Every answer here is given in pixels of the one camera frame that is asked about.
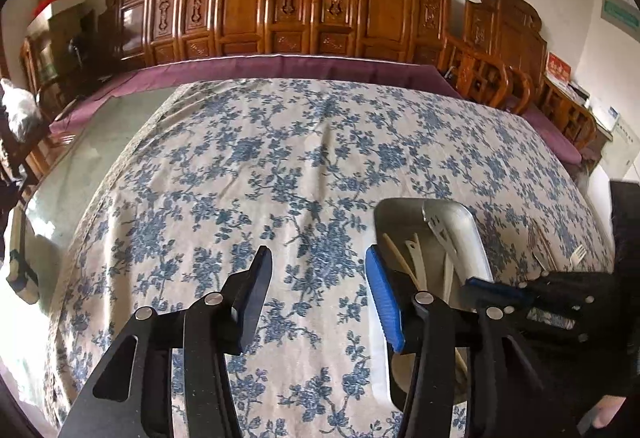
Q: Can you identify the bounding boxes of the white electrical panel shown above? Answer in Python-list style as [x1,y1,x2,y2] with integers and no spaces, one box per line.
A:
[600,120,640,181]

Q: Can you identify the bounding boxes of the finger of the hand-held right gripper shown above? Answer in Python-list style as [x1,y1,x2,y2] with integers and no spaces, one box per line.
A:
[520,310,596,345]
[461,270,616,313]

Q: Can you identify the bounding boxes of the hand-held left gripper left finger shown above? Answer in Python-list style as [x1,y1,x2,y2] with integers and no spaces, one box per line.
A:
[60,245,273,438]

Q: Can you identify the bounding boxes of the wooden side table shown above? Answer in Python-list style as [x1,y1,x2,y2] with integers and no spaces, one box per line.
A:
[570,85,613,141]

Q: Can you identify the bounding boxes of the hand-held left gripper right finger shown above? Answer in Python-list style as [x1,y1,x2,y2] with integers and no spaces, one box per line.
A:
[365,245,576,438]

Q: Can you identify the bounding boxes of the small white box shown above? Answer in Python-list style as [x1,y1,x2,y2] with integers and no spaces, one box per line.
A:
[590,102,619,129]

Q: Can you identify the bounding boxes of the purple armchair cushion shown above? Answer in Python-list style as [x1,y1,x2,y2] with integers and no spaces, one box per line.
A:
[520,110,583,163]

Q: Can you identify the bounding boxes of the green wall sign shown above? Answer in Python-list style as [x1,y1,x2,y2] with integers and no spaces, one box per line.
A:
[600,0,640,31]

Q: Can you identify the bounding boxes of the blue floral tablecloth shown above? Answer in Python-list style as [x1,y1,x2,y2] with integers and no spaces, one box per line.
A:
[42,78,616,438]

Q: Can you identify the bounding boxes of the carved wooden armchair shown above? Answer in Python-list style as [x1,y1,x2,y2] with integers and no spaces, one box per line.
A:
[462,0,598,151]

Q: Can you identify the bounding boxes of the white plastic bag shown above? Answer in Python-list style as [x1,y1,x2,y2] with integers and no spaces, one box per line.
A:
[0,78,44,143]

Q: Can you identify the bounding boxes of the person's right hand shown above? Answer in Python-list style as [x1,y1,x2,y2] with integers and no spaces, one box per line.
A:
[577,395,633,438]

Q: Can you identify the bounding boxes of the purple sofa cushion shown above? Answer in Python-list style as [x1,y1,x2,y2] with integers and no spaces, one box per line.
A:
[50,54,463,133]

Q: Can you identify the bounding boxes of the dark lattice-back chair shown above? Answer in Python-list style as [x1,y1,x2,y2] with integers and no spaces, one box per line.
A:
[0,118,52,191]

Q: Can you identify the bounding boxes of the stack of boxes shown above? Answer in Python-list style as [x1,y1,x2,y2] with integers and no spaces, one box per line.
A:
[22,15,96,84]

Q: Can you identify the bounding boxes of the grey metal rectangular container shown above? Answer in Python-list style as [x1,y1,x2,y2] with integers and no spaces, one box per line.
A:
[374,198,496,414]

